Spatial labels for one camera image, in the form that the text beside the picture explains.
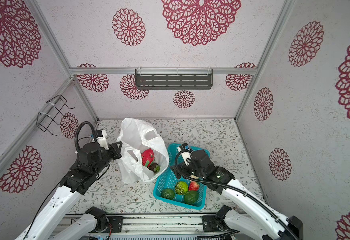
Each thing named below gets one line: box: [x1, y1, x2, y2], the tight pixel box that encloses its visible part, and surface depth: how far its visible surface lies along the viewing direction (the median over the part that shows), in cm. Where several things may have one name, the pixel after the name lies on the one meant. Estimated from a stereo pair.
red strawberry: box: [188, 181, 199, 191], surface depth 84 cm
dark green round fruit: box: [184, 190, 199, 205], surface depth 80 cm
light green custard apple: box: [175, 181, 189, 196], surface depth 81 cm
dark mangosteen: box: [148, 162, 161, 173], surface depth 90 cm
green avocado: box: [161, 188, 175, 200], surface depth 81 cm
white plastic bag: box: [116, 117, 170, 184], surface depth 74 cm
